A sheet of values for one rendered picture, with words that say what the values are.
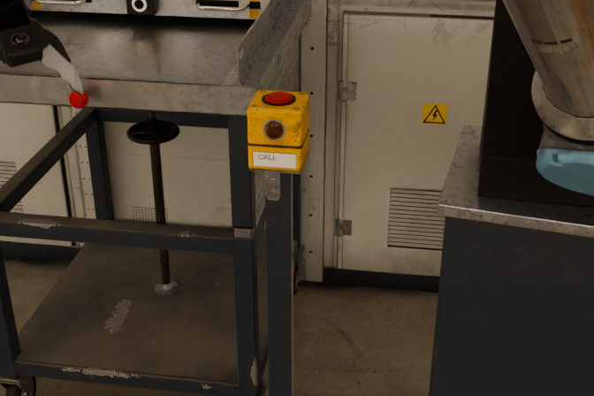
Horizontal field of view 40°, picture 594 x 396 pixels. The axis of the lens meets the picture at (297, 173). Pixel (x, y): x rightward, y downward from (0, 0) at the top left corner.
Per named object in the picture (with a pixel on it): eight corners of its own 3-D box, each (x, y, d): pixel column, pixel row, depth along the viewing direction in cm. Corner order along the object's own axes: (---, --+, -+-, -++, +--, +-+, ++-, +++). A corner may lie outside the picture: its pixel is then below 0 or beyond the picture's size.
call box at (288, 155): (301, 175, 119) (301, 110, 114) (247, 171, 120) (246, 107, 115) (308, 152, 126) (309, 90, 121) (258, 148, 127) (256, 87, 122)
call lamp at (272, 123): (284, 145, 115) (284, 123, 114) (261, 143, 116) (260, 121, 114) (285, 140, 117) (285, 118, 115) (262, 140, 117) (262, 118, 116)
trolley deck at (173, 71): (258, 117, 141) (257, 84, 138) (-75, 97, 149) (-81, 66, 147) (311, 13, 201) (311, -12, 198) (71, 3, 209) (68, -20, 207)
